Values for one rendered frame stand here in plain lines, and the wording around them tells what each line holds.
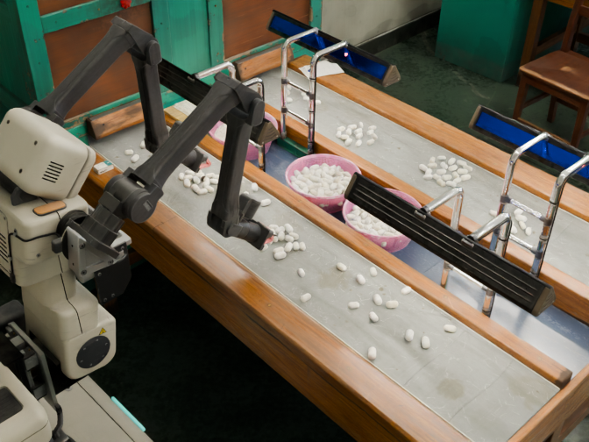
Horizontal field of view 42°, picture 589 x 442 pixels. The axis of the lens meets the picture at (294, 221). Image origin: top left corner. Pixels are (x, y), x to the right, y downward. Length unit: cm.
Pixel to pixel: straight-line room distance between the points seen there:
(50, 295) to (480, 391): 112
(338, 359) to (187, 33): 151
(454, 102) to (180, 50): 221
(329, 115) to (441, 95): 186
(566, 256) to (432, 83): 263
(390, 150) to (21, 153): 150
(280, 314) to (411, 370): 39
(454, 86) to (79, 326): 341
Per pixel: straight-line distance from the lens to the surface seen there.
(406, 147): 293
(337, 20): 491
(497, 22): 500
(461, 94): 491
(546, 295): 185
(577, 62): 443
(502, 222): 200
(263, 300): 221
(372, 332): 217
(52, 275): 200
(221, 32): 315
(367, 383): 202
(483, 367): 214
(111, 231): 178
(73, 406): 266
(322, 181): 271
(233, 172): 202
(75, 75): 214
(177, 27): 302
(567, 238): 262
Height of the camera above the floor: 230
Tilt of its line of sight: 38 degrees down
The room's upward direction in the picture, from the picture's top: 1 degrees clockwise
